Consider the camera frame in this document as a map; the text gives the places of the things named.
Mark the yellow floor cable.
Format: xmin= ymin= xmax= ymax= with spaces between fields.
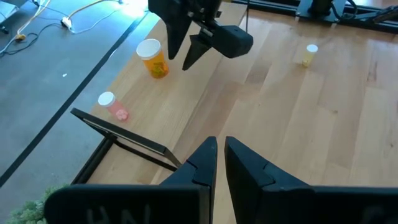
xmin=15 ymin=0 xmax=105 ymax=42

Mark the white floor cable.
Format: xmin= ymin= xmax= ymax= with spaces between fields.
xmin=60 ymin=0 xmax=131 ymax=35

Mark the green potted artificial plant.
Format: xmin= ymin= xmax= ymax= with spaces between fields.
xmin=4 ymin=183 xmax=72 ymax=224

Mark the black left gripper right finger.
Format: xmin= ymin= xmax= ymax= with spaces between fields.
xmin=224 ymin=136 xmax=398 ymax=224

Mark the yellow medicine bottle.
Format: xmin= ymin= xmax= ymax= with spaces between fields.
xmin=300 ymin=43 xmax=319 ymax=68

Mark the large orange medicine bottle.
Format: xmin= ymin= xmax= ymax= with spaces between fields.
xmin=136 ymin=37 xmax=170 ymax=80

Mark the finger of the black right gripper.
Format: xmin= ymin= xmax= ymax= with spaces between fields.
xmin=182 ymin=34 xmax=212 ymax=72
xmin=165 ymin=18 xmax=192 ymax=60

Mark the black floor cable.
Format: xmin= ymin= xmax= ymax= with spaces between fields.
xmin=0 ymin=21 xmax=63 ymax=58

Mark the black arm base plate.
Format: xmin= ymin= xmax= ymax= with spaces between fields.
xmin=294 ymin=0 xmax=348 ymax=24

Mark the red medicine bottle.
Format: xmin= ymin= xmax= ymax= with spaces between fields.
xmin=97 ymin=91 xmax=129 ymax=122

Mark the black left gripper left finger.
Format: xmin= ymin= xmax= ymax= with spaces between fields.
xmin=43 ymin=136 xmax=218 ymax=224

